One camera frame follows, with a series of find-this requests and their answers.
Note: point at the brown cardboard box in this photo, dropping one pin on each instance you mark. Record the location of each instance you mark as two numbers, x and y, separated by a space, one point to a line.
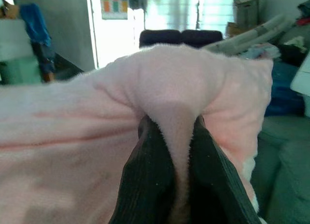
245 10

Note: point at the pink fluffy pillow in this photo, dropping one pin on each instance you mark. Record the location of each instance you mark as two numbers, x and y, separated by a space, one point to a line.
72 136

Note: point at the beige cushion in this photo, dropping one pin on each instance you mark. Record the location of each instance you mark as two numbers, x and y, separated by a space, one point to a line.
254 32

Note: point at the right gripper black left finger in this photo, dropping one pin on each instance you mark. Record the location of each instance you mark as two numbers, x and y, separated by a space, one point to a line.
145 185

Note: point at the green container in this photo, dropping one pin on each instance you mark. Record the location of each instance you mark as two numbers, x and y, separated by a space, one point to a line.
19 71

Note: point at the blue towel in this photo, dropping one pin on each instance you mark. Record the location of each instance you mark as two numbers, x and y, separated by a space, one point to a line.
35 22

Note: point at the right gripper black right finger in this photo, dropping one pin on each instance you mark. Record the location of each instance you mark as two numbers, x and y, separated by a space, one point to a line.
213 185

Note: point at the colourful wall poster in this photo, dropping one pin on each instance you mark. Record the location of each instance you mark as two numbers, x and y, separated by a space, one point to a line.
114 4

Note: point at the white plastic box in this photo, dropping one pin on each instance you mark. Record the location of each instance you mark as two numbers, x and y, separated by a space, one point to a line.
302 81

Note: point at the grey-green leather sofa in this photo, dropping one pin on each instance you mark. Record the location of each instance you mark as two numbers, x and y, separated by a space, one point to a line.
295 185

